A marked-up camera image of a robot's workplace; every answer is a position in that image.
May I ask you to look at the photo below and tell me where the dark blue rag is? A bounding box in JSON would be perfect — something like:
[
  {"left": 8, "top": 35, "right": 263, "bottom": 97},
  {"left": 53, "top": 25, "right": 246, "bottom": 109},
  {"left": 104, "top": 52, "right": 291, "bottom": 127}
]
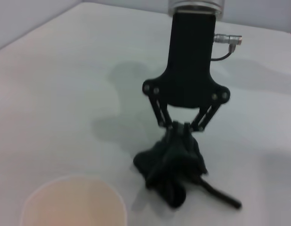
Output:
[{"left": 133, "top": 122, "right": 242, "bottom": 210}]

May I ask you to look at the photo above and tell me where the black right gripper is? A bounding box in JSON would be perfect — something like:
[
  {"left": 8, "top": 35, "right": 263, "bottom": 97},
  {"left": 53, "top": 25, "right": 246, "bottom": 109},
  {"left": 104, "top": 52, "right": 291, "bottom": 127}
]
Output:
[{"left": 142, "top": 13, "right": 231, "bottom": 136}]

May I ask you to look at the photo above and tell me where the thin right arm cable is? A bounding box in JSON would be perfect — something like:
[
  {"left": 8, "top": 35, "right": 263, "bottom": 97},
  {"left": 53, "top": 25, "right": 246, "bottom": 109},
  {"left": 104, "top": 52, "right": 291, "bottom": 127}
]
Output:
[{"left": 210, "top": 44, "right": 237, "bottom": 61}]

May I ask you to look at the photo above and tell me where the white paper cup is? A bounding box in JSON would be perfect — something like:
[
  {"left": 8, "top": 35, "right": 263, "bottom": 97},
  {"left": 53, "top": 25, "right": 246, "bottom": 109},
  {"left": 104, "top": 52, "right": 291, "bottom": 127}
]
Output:
[{"left": 20, "top": 175, "right": 127, "bottom": 226}]

